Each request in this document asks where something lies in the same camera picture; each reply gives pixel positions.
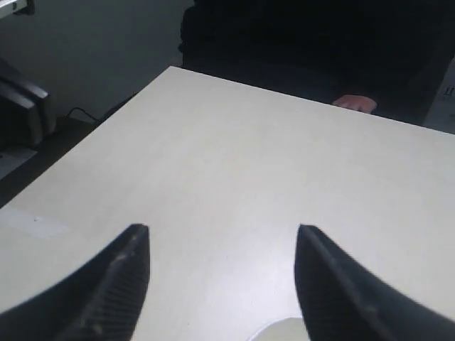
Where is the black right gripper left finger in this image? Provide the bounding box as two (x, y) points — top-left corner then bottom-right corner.
(1, 224), (149, 340)

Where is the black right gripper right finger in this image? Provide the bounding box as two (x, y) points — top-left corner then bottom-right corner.
(294, 225), (454, 340)

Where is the white paper cup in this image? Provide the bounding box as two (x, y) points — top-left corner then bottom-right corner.
(249, 317), (310, 341)

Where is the person's hand behind table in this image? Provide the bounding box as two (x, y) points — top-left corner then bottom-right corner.
(332, 94), (377, 114)

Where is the black floor cable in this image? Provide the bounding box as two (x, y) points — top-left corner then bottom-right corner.
(65, 102), (125, 125)

